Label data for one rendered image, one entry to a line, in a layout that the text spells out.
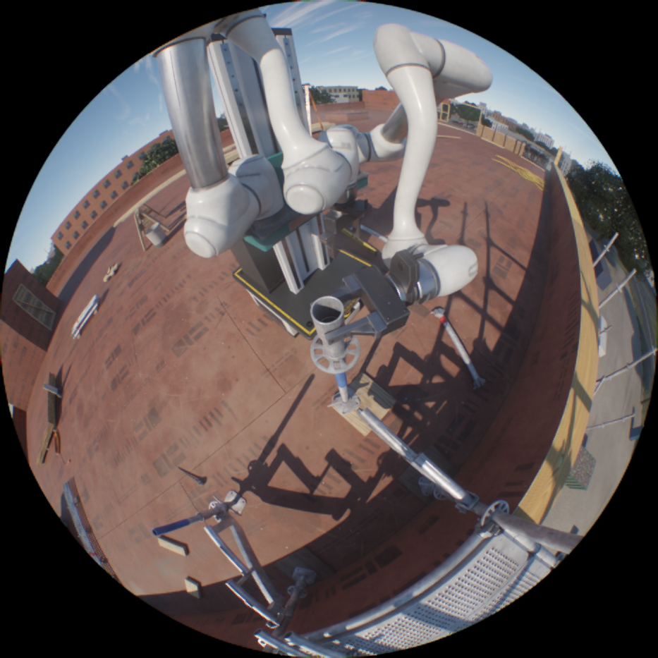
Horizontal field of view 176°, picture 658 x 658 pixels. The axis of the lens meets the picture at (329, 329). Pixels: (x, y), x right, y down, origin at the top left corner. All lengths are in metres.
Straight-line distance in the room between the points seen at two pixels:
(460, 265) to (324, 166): 0.33
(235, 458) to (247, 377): 0.61
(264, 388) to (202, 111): 1.50
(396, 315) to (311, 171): 0.29
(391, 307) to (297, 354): 1.22
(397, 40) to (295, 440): 1.75
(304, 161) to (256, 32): 0.39
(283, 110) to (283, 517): 1.79
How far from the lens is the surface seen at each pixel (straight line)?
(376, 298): 0.39
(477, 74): 0.69
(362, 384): 1.42
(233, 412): 1.63
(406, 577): 1.21
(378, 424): 1.00
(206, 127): 0.53
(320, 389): 1.44
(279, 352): 1.59
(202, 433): 1.79
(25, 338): 8.96
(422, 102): 0.51
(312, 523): 1.56
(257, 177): 0.70
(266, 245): 0.80
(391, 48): 0.58
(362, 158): 1.05
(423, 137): 0.50
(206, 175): 0.56
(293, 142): 0.44
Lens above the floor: 1.40
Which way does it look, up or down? 62 degrees down
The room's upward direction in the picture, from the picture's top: 13 degrees counter-clockwise
